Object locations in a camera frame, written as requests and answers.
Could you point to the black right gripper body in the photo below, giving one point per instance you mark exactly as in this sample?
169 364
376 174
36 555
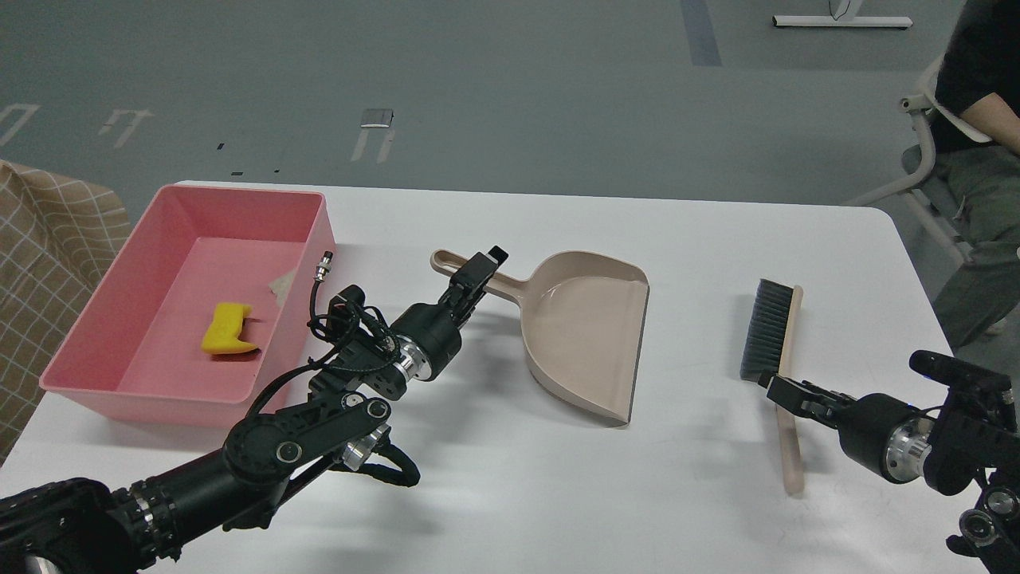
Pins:
887 436

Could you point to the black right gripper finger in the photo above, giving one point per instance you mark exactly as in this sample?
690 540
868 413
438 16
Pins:
776 380
814 404

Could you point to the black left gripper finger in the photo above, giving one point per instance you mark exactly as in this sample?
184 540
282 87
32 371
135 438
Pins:
462 295
485 263

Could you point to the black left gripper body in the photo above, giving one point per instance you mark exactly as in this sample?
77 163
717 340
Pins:
433 329

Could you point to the beige hand brush black bristles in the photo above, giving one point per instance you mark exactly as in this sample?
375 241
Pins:
767 348

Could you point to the beige plastic dustpan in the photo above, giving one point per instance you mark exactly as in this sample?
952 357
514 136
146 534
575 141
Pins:
582 316

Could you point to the triangular bread slice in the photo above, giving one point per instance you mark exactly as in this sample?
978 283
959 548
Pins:
281 286

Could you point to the yellow sponge piece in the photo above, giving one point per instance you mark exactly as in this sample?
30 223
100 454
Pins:
223 334

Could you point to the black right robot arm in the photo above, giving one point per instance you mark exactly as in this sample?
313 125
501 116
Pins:
971 439

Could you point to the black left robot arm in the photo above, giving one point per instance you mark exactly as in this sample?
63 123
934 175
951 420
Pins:
330 415

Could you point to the pink plastic bin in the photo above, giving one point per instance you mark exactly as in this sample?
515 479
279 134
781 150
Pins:
134 353

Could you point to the white office chair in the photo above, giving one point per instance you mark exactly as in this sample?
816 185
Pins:
926 196

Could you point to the white floor stand base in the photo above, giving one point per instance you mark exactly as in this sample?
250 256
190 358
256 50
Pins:
870 22

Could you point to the seated person dark clothes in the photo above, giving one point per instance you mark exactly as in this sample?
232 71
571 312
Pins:
978 82

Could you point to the brown checkered cloth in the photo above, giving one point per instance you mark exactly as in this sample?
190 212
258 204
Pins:
59 235

